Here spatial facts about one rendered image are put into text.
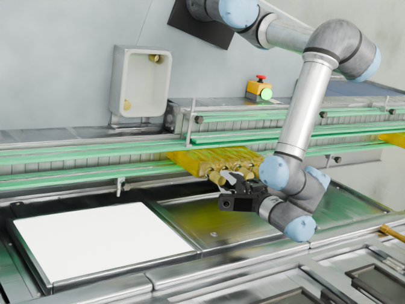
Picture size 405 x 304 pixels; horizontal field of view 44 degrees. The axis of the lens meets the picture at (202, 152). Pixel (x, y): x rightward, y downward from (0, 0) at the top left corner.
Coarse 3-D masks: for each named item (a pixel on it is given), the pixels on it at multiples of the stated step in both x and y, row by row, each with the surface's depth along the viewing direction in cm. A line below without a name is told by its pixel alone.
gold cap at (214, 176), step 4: (212, 172) 156; (216, 172) 155; (212, 176) 155; (216, 176) 154; (220, 176) 153; (212, 180) 155; (216, 180) 153; (220, 180) 153; (224, 180) 154; (220, 184) 154
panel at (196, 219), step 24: (192, 192) 172; (216, 192) 176; (168, 216) 153; (192, 216) 157; (216, 216) 159; (240, 216) 162; (24, 240) 128; (192, 240) 141; (216, 240) 144; (240, 240) 145; (264, 240) 150; (144, 264) 126; (168, 264) 131; (48, 288) 112; (72, 288) 116
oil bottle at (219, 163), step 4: (204, 148) 172; (200, 152) 168; (204, 152) 168; (208, 152) 169; (212, 152) 170; (204, 156) 165; (208, 156) 165; (212, 156) 166; (216, 156) 166; (212, 160) 162; (216, 160) 162; (220, 160) 163; (224, 160) 164; (216, 164) 161; (220, 164) 161; (224, 164) 162; (216, 168) 161; (220, 168) 161
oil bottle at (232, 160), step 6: (210, 150) 172; (216, 150) 172; (222, 150) 173; (222, 156) 167; (228, 156) 168; (234, 156) 168; (228, 162) 165; (234, 162) 165; (240, 162) 166; (228, 168) 165
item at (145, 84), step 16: (128, 64) 165; (144, 64) 169; (160, 64) 169; (128, 80) 167; (144, 80) 171; (160, 80) 170; (128, 96) 169; (144, 96) 173; (160, 96) 171; (128, 112) 165; (144, 112) 168; (160, 112) 171
